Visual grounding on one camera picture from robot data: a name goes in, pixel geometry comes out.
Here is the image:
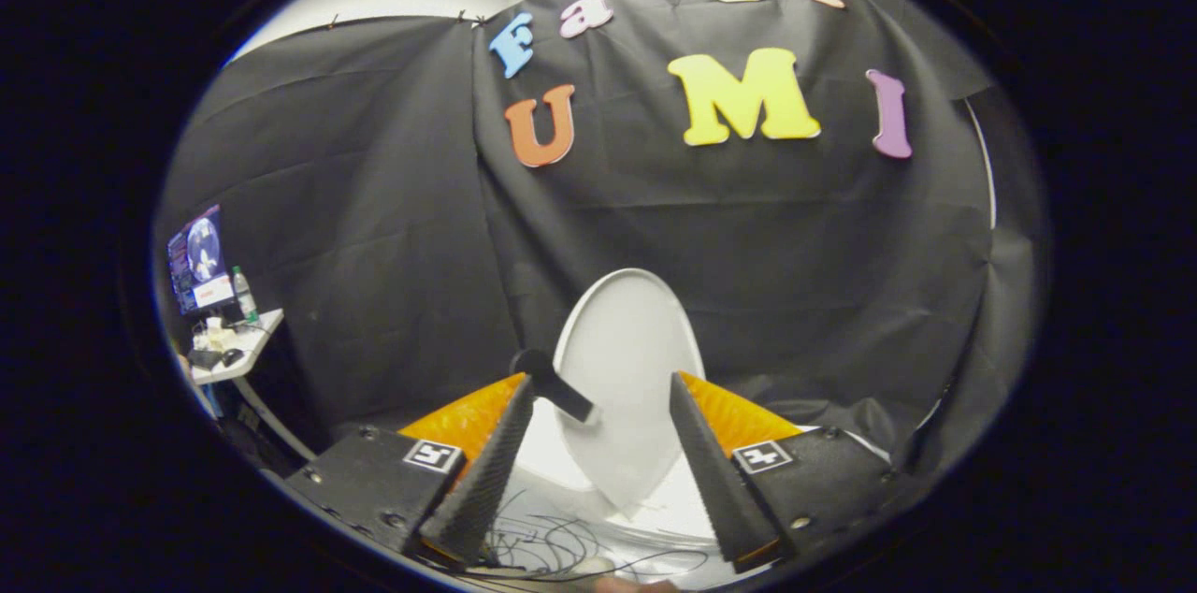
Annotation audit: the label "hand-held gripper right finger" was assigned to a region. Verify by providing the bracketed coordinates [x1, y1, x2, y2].
[669, 371, 903, 573]

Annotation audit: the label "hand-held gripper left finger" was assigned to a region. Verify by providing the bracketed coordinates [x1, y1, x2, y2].
[283, 373, 536, 568]

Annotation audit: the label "black round lid handle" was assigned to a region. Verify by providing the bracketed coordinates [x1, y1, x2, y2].
[510, 349, 596, 424]

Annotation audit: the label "black backdrop cloth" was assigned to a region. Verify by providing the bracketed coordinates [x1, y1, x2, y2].
[154, 0, 1048, 472]

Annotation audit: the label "white side desk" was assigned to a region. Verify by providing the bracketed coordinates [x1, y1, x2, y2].
[187, 308, 319, 463]

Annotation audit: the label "clear plastic bottle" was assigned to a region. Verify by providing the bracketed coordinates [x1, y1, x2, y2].
[231, 266, 259, 325]

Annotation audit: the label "computer monitor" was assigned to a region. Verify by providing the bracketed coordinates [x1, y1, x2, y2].
[166, 205, 235, 315]

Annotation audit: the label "thin black cables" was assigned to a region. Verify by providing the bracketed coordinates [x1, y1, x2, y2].
[468, 490, 712, 580]

